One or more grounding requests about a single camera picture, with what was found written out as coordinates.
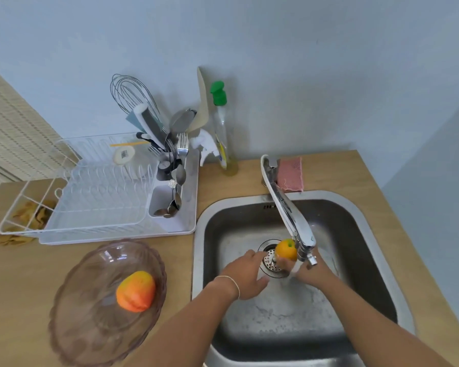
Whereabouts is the metal sink strainer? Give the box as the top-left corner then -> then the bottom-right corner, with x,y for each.
257,239 -> 291,279

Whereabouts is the beige spatula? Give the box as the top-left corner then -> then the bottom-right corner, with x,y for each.
186,66 -> 211,134

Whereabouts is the woven rattan folding screen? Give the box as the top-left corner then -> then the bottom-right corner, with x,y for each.
0,61 -> 81,205

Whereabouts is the grey metal ladle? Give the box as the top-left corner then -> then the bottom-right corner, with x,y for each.
169,108 -> 198,135

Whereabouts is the round white disc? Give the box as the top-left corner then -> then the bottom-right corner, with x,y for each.
112,145 -> 135,165

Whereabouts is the white grey handled utensil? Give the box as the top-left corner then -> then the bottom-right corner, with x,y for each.
132,103 -> 166,149

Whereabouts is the person's left forearm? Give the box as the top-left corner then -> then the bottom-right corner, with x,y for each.
128,278 -> 241,367

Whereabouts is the white dish rack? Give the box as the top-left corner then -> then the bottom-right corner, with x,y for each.
0,133 -> 200,246

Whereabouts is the red yellow apple fruit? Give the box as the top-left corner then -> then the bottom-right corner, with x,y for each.
116,271 -> 157,313

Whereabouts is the pink sponge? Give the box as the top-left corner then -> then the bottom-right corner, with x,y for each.
276,156 -> 304,193

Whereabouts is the metal wire whisk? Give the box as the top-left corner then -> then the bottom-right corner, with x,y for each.
110,73 -> 167,136

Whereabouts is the chrome faucet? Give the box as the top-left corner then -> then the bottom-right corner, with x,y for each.
260,154 -> 318,267

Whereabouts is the metal fork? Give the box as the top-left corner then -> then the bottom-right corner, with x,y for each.
175,132 -> 190,155

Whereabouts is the person's right hand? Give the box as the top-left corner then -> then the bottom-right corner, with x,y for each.
277,248 -> 339,291

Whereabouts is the yellow cloth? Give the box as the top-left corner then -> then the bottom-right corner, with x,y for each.
0,200 -> 58,248

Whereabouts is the thin wrist bracelet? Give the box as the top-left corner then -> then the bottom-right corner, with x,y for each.
213,275 -> 241,301

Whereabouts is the black handled utensil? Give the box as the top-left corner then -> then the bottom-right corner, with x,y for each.
136,132 -> 165,151

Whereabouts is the orange mango fruit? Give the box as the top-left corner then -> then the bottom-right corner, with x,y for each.
274,239 -> 298,263

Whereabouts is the metal spoon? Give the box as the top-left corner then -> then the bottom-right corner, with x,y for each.
171,164 -> 187,186
152,193 -> 183,219

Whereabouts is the green capped dish soap bottle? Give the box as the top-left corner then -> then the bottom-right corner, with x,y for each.
210,80 -> 239,177

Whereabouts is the white plastic cutlery holder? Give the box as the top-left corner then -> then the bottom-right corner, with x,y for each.
148,183 -> 188,233

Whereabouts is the person's left hand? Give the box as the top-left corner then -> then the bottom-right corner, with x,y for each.
214,249 -> 270,301

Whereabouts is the white spray bottle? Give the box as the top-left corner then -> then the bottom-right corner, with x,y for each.
189,128 -> 219,167

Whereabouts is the stainless steel sink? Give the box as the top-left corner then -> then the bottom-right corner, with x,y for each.
191,190 -> 417,367

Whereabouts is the person's right forearm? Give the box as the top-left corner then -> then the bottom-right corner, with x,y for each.
321,275 -> 454,367

